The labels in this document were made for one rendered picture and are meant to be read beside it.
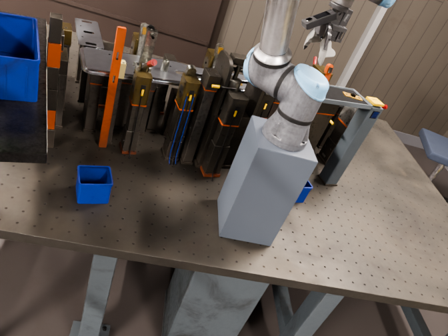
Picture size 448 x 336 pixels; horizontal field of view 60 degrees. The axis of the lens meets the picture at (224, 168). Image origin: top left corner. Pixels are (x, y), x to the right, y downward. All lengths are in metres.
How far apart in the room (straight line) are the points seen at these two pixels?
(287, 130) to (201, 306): 0.81
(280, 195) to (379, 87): 3.27
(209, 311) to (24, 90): 1.06
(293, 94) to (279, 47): 0.14
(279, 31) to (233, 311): 1.10
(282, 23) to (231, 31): 2.77
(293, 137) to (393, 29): 3.14
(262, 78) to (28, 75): 0.66
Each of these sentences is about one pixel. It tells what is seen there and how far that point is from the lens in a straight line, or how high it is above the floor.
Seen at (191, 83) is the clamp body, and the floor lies 1.07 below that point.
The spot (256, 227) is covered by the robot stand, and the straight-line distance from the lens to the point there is 1.40.
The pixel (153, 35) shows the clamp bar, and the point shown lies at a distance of 1.44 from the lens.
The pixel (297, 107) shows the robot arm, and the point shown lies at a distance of 1.19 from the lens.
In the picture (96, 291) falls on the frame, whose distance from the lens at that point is 1.54.
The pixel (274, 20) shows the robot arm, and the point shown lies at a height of 1.44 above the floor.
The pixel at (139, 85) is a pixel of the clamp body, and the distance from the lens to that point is 1.49.
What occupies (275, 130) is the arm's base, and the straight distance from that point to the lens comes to 1.23.
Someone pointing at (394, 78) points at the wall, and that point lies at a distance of 4.49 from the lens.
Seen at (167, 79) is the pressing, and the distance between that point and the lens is 1.62.
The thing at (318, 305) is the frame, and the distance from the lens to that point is 1.64.
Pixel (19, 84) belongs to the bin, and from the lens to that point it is 1.23.
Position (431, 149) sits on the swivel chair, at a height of 0.54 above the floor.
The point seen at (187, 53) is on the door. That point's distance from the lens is 3.90.
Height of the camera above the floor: 1.68
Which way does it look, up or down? 34 degrees down
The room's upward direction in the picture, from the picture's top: 22 degrees clockwise
